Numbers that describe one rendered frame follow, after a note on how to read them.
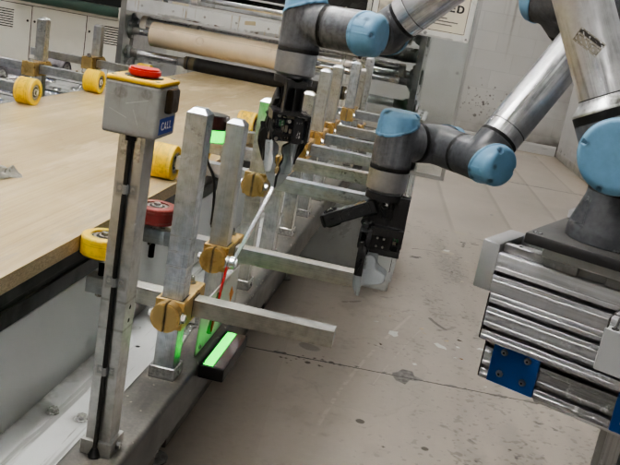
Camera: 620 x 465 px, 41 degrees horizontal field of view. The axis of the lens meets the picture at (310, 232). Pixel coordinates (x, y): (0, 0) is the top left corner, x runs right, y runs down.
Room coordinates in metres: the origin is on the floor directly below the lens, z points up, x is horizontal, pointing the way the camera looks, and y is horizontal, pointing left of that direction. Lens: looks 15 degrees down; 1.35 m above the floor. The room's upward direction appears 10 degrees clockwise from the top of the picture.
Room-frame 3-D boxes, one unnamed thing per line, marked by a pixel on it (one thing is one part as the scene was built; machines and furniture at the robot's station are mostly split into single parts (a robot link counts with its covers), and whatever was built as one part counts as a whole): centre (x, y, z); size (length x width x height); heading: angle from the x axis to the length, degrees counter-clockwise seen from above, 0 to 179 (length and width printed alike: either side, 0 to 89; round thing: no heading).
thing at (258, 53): (4.19, 0.36, 1.05); 1.43 x 0.12 x 0.12; 82
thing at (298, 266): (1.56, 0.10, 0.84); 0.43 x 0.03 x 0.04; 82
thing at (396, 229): (1.53, -0.13, 0.97); 0.09 x 0.08 x 0.12; 82
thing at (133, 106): (1.03, 0.23, 1.18); 0.07 x 0.07 x 0.08; 82
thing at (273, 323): (1.32, 0.15, 0.82); 0.44 x 0.03 x 0.04; 82
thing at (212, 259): (1.55, 0.17, 0.85); 0.14 x 0.06 x 0.05; 172
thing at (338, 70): (2.77, 0.00, 0.92); 0.04 x 0.04 x 0.48; 82
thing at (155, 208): (1.59, 0.31, 0.85); 0.08 x 0.08 x 0.11
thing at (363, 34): (1.50, -0.02, 1.31); 0.11 x 0.11 x 0.08; 64
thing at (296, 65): (1.53, 0.08, 1.23); 0.08 x 0.08 x 0.05
